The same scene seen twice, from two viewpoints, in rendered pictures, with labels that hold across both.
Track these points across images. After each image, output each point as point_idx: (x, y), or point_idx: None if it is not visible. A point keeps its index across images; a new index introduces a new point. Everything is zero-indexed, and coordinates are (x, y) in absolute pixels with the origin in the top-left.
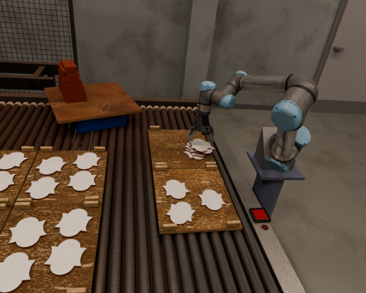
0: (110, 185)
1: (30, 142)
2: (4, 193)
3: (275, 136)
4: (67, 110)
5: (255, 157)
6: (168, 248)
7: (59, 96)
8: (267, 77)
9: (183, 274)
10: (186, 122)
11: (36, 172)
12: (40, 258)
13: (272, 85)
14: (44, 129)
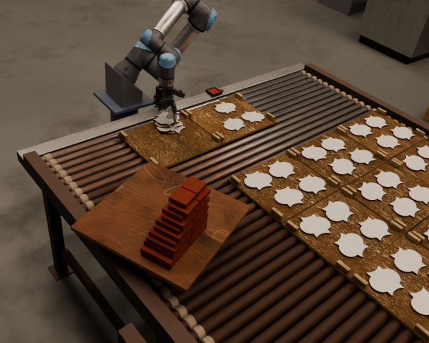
0: (263, 160)
1: (275, 246)
2: (340, 201)
3: (130, 71)
4: (221, 214)
5: (124, 106)
6: (280, 118)
7: (195, 248)
8: (173, 13)
9: (287, 110)
10: (103, 153)
11: (304, 201)
12: (344, 153)
13: (180, 14)
14: (244, 254)
